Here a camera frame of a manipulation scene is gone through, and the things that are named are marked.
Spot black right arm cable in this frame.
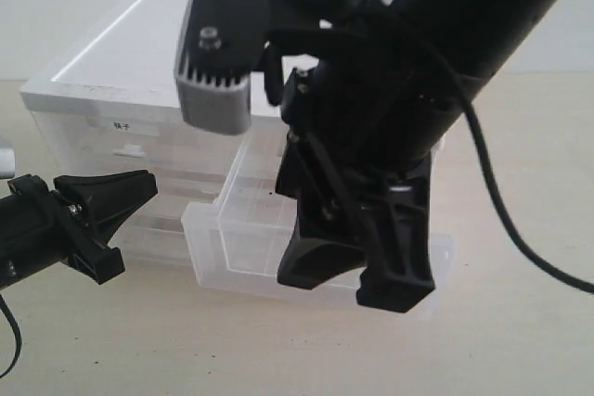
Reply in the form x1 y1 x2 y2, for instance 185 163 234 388
268 15 594 296

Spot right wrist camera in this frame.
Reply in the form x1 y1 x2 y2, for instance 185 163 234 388
174 0 271 135

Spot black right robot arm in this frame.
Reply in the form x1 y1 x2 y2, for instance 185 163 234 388
276 0 593 313

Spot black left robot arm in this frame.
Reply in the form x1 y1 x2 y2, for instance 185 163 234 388
1 170 158 289

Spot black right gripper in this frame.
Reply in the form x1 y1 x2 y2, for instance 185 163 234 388
275 70 435 313

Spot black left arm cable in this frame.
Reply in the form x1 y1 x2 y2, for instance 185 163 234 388
0 293 23 381

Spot wide drawer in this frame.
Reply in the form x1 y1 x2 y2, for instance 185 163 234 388
118 203 455 321
126 177 224 232

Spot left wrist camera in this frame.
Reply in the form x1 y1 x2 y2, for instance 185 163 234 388
0 135 16 180

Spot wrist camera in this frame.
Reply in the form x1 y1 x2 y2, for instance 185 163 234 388
174 0 271 135
0 135 16 180

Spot white translucent drawer cabinet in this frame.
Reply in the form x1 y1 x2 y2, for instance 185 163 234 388
19 0 298 272

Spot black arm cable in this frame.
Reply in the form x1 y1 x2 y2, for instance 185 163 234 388
268 15 594 296
0 293 23 381

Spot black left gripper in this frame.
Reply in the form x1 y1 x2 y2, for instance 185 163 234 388
6 170 158 285

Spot small drawer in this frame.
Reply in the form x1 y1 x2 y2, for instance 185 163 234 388
48 114 243 183
218 134 296 277

